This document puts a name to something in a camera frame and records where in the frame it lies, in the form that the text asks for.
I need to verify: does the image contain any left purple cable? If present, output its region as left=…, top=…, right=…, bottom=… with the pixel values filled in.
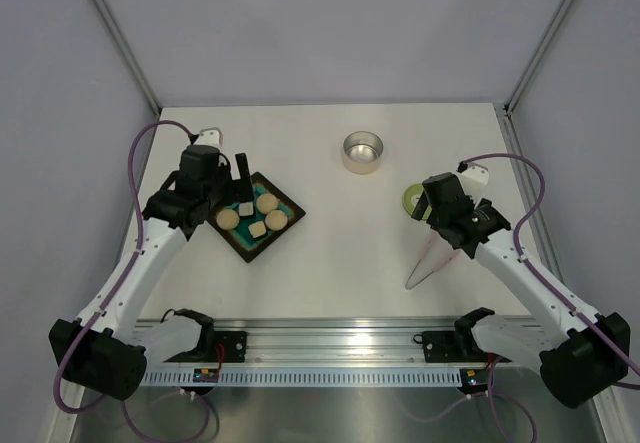
left=52, top=120, right=221, bottom=443

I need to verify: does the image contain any round metal lunch tin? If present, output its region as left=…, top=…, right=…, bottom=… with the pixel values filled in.
left=341, top=131, right=384, bottom=175

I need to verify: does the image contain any aluminium mounting rail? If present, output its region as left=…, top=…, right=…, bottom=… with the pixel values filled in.
left=138, top=318, right=510, bottom=394

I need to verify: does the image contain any purple cable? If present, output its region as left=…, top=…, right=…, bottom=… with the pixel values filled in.
left=394, top=152, right=640, bottom=437
left=52, top=120, right=221, bottom=443

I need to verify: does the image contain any small tofu cube upper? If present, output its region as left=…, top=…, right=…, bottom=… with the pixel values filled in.
left=238, top=202, right=254, bottom=217

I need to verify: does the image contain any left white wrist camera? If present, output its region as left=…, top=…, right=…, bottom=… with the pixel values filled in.
left=193, top=127, right=223, bottom=151

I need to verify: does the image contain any dark square teal plate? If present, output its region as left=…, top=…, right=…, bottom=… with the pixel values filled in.
left=208, top=172, right=306, bottom=263

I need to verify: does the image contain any black base bracket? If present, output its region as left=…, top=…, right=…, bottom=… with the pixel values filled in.
left=212, top=330, right=248, bottom=364
left=412, top=330, right=464, bottom=363

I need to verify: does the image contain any left black base bracket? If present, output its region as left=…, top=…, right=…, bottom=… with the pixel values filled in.
left=212, top=330, right=248, bottom=364

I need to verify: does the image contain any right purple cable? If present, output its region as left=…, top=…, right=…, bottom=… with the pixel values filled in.
left=394, top=152, right=640, bottom=437

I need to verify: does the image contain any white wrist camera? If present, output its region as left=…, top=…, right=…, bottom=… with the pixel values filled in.
left=193, top=127, right=223, bottom=151
left=457, top=162, right=489, bottom=206

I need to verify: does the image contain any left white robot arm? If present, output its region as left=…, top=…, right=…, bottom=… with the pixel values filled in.
left=48, top=143, right=234, bottom=402

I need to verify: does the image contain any tofu cube lower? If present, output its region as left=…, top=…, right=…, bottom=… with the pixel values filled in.
left=248, top=221, right=268, bottom=240

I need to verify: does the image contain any round bun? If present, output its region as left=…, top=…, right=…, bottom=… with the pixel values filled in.
left=256, top=193, right=279, bottom=215
left=264, top=210, right=288, bottom=231
left=216, top=208, right=240, bottom=231

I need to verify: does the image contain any green round lid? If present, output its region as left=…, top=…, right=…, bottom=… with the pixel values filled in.
left=402, top=183, right=423, bottom=216

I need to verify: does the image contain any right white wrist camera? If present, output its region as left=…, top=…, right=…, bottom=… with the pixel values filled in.
left=457, top=162, right=489, bottom=206

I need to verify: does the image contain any round bun top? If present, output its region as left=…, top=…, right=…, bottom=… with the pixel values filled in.
left=256, top=193, right=279, bottom=215

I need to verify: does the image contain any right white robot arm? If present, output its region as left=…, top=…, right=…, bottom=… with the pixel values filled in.
left=412, top=173, right=631, bottom=409

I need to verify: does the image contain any right black base bracket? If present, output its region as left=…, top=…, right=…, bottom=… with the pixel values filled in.
left=412, top=330, right=464, bottom=363

